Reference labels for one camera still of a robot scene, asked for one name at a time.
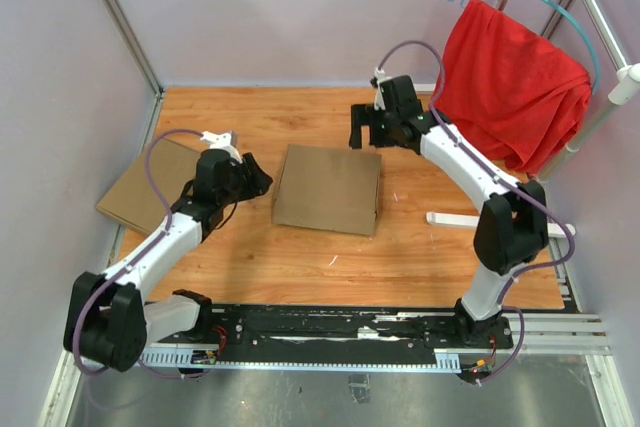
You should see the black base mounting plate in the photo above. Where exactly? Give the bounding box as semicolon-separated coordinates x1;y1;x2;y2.
160;303;514;366

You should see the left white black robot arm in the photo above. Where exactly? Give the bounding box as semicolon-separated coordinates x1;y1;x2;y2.
63;148;273;375

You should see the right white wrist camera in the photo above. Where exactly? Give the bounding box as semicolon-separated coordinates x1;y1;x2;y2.
370;67;391;111

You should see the grey slotted cable duct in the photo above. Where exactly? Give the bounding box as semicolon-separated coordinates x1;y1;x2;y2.
139;346;461;374

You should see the purple cable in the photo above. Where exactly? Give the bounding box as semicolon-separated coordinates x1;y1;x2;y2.
72;129;216;381
377;40;576;378

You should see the white clothes rack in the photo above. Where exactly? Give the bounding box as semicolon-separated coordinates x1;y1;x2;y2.
405;0;640;238

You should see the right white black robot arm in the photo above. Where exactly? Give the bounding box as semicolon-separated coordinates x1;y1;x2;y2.
349;71;549;347

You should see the folded brown cardboard box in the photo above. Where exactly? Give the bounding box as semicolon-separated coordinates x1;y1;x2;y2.
96;139;200;236

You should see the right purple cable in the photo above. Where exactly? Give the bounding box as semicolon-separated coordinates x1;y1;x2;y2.
377;40;576;378

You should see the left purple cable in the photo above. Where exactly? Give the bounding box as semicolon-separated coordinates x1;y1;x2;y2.
72;129;216;381

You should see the red cloth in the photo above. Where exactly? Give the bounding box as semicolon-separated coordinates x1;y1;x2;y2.
435;0;592;174

